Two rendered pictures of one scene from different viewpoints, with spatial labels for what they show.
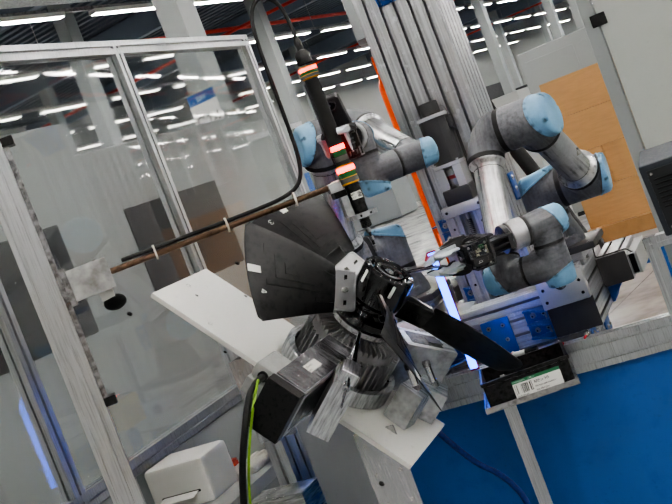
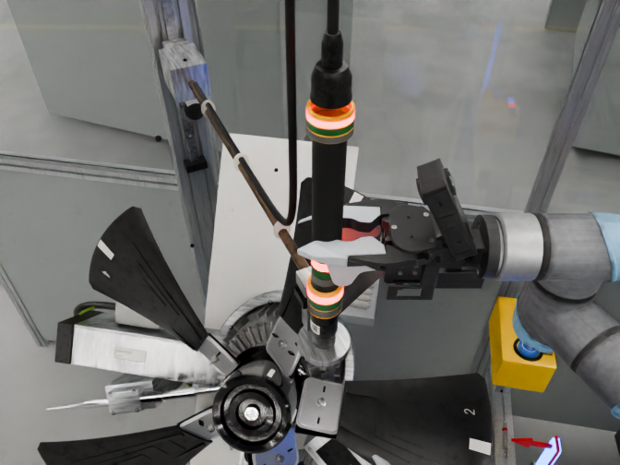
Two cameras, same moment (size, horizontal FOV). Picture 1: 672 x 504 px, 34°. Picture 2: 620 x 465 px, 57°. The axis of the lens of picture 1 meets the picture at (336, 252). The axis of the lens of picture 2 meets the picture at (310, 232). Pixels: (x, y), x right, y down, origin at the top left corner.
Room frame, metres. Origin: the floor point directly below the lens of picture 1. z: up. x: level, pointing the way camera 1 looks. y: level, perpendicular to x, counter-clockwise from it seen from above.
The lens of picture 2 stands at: (2.44, -0.51, 1.99)
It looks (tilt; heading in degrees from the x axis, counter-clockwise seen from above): 44 degrees down; 76
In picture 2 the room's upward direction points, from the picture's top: straight up
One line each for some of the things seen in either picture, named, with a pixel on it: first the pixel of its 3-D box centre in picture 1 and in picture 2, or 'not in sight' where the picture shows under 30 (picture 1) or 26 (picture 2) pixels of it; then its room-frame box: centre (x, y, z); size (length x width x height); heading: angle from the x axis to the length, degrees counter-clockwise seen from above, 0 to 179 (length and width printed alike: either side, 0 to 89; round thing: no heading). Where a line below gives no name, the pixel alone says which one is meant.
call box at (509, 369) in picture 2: not in sight; (519, 344); (3.01, 0.04, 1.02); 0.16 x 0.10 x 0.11; 66
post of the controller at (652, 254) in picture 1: (662, 274); not in sight; (2.67, -0.72, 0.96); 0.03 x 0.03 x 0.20; 66
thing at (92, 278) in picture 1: (88, 280); (184, 71); (2.44, 0.53, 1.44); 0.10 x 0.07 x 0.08; 101
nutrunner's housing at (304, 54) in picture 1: (331, 133); (327, 235); (2.56, -0.09, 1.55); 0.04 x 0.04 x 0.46
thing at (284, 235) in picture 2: (225, 227); (240, 162); (2.50, 0.21, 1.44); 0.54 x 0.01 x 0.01; 101
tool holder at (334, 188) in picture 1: (352, 198); (320, 316); (2.56, -0.08, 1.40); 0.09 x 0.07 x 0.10; 101
